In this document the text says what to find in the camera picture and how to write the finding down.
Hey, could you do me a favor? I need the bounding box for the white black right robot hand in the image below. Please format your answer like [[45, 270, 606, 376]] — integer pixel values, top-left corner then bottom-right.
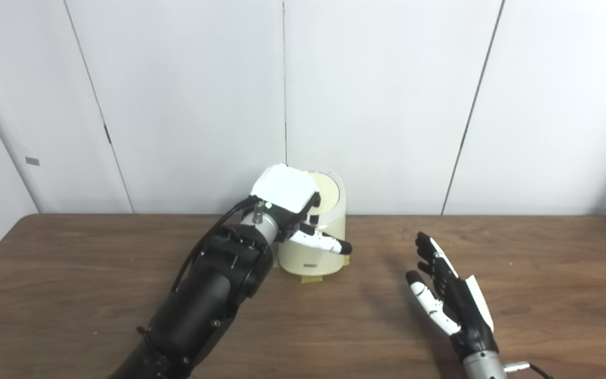
[[406, 232, 498, 361]]

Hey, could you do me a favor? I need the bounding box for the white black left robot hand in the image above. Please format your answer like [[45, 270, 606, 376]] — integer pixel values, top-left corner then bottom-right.
[[249, 164, 352, 256]]

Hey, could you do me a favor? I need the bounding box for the cream round bin lid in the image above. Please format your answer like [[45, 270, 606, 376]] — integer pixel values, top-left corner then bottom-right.
[[307, 173, 341, 214]]

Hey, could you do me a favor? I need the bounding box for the cream-colored cylindrical bin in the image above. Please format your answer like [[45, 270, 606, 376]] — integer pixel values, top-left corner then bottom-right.
[[278, 168, 347, 275]]

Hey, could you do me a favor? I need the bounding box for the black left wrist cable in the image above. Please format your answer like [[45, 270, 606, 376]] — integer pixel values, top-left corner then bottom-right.
[[171, 196, 259, 293]]

